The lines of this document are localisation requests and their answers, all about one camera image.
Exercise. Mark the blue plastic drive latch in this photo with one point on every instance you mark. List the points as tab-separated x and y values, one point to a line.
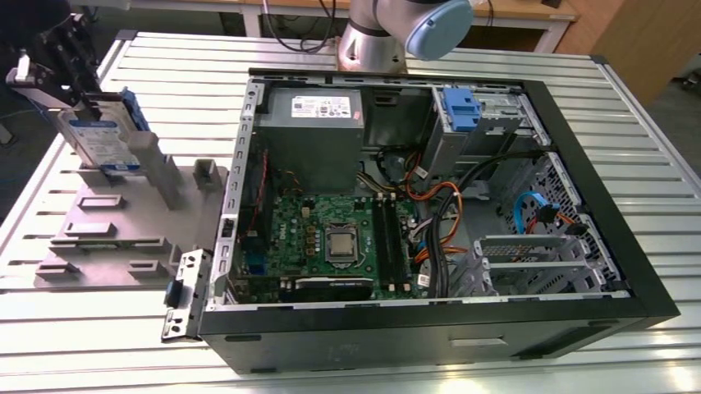
462	108

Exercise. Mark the hard disk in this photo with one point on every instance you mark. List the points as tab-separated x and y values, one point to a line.
101	143

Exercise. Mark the wooden cabinet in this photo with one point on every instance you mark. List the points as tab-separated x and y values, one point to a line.
646	41

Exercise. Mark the black open PC case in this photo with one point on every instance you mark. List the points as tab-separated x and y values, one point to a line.
383	336

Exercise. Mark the black case fan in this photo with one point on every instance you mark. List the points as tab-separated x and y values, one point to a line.
254	213

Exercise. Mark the white frame desk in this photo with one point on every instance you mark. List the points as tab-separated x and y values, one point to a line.
251	22

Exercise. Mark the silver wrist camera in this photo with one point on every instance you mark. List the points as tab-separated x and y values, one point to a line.
37	96

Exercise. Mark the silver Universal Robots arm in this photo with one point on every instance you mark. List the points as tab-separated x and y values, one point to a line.
372	49

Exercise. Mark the CPU socket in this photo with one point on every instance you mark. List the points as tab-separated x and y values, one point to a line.
327	246

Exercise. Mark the black graphics card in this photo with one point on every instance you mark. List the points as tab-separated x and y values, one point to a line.
328	287

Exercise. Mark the black RAM slot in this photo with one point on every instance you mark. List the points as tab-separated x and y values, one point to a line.
398	242
384	242

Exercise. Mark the metal disk bay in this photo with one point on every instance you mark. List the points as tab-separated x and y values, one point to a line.
525	242

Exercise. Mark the metal bracket with blue tab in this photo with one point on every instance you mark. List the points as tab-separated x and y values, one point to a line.
191	267

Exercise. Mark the green motherboard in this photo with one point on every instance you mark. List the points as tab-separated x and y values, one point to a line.
298	230

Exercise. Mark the wooden desk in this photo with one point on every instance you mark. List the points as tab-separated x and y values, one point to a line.
547	17

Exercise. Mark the grey parts rack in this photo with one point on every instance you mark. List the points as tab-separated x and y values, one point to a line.
136	221

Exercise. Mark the grey power supply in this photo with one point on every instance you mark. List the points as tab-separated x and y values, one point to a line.
306	156

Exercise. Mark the grey metal drive cage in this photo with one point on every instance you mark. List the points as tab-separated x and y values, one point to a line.
454	147

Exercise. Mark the silver CPU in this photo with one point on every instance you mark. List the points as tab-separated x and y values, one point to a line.
342	246

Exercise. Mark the blue board connector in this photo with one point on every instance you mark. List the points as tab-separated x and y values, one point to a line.
256	262

